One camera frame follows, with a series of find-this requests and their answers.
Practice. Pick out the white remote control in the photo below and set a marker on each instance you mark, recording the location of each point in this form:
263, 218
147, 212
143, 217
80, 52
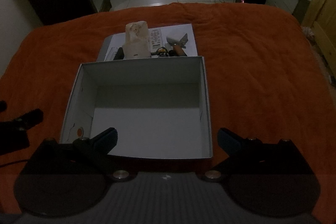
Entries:
156, 39

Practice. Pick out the white cardboard box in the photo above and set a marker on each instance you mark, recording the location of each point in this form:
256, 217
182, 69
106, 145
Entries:
147, 129

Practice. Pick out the yellow-faced toy figure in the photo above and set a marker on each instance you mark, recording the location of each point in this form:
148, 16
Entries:
162, 52

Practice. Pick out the yellow wooden door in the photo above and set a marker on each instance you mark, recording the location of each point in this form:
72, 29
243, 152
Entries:
321, 11

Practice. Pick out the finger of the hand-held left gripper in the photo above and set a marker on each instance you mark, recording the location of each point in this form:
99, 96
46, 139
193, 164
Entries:
30, 117
2, 106

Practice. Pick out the orange blanket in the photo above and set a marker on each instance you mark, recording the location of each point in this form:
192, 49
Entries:
262, 69

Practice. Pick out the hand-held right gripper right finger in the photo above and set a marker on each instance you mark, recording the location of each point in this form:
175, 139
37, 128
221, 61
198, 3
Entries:
229, 140

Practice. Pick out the white cardboard box lid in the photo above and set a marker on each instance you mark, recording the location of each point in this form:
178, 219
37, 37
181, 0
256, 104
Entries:
185, 33

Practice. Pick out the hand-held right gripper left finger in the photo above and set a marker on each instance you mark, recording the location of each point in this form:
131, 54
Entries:
108, 138

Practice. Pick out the white power adapter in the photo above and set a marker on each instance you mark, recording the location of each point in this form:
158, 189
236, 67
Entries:
173, 39

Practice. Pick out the white tissue pack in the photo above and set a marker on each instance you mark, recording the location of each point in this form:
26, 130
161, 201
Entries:
136, 41

